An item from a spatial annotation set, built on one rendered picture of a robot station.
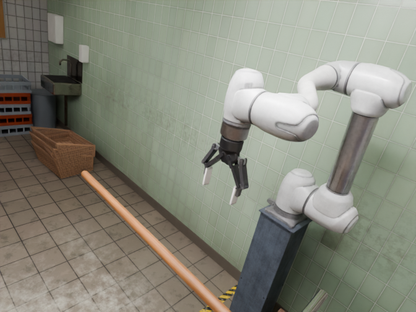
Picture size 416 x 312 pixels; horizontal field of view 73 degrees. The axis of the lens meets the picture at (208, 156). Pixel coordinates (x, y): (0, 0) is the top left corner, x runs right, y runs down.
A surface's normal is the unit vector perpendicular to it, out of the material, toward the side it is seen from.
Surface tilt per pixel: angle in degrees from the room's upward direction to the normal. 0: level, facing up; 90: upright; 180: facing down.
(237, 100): 89
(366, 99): 104
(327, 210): 94
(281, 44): 90
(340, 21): 90
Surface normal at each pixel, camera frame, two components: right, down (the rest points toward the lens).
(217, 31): -0.69, 0.17
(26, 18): 0.70, 0.41
